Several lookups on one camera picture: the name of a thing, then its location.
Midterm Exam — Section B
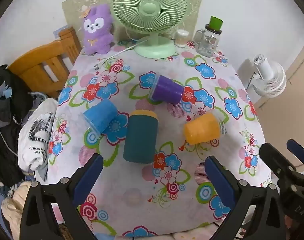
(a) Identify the purple cup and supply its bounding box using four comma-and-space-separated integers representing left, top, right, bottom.
149, 74, 184, 105

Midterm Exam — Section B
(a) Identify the glass mug with green lid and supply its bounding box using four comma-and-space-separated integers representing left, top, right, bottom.
193, 16, 224, 57

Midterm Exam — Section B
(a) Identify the teal cup with yellow rim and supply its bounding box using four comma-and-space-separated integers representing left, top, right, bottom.
123, 109, 159, 165

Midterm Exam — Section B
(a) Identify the floral tablecloth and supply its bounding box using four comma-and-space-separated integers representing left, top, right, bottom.
47, 39, 272, 238

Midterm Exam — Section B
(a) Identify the white printed shirt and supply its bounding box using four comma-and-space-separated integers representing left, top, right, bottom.
17, 97, 58, 182

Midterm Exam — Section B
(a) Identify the wooden chair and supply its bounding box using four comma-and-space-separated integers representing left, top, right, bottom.
0, 26, 82, 98

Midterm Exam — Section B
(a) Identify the blue cup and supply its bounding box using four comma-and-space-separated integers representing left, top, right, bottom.
82, 99, 118, 136

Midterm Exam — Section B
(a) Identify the green desk fan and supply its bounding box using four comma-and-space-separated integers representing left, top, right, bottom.
110, 0, 189, 58

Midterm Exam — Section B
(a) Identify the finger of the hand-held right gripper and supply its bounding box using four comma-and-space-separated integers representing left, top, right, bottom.
259, 142, 298, 180
286, 139, 304, 167

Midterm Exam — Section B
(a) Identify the cream cloth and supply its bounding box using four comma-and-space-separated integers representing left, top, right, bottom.
0, 181, 32, 240

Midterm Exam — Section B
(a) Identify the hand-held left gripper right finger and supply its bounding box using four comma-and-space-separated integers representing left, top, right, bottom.
204, 156, 288, 240

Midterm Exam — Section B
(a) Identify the white fan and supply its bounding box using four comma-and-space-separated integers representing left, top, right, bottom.
238, 54, 287, 98

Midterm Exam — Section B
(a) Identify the black clothing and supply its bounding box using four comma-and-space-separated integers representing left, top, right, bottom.
0, 64, 33, 188

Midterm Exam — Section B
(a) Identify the orange cup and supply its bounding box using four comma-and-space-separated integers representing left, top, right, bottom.
183, 112, 227, 145

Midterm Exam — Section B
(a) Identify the clear cotton swab container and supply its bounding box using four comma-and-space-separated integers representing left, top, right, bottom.
174, 29, 190, 47

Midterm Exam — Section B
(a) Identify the white fan cable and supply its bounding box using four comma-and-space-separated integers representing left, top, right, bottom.
102, 39, 152, 63

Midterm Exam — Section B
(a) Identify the purple plush toy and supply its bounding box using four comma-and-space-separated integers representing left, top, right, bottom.
80, 4, 115, 55

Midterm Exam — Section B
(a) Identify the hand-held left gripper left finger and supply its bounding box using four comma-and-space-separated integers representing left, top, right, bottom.
19, 153, 104, 240

